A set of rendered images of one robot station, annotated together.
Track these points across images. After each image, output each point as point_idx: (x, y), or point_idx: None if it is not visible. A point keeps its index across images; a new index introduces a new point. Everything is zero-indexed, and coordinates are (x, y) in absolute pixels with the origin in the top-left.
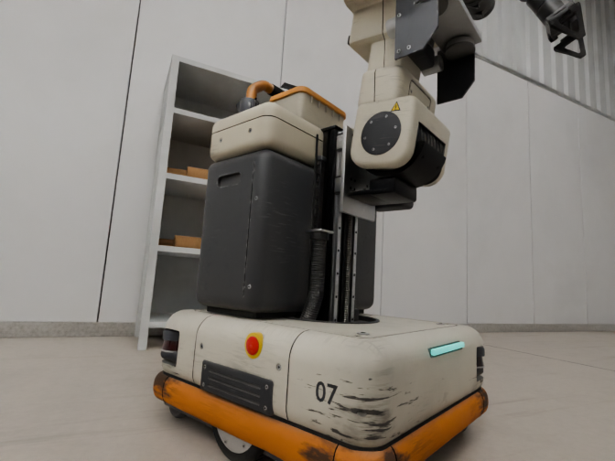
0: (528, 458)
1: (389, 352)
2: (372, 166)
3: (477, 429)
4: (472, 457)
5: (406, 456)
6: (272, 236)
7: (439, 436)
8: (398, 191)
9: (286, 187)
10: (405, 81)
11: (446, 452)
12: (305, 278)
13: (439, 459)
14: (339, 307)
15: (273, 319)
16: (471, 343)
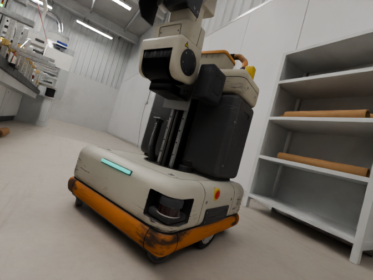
0: (101, 273)
1: (87, 148)
2: None
3: (160, 275)
4: (110, 246)
5: (76, 187)
6: (150, 122)
7: (93, 201)
8: (151, 88)
9: (160, 102)
10: (155, 31)
11: (120, 240)
12: (161, 142)
13: (111, 234)
14: (167, 159)
15: (146, 156)
16: (145, 181)
